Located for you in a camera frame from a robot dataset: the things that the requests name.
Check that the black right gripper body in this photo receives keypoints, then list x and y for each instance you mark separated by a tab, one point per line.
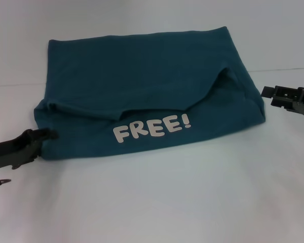
299	101

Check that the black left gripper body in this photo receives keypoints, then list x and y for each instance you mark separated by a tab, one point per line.
12	152

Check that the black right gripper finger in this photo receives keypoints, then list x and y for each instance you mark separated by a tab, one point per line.
267	91

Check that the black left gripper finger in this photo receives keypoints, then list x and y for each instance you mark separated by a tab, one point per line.
46	134

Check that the teal blue t-shirt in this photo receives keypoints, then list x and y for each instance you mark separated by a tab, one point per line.
131	76

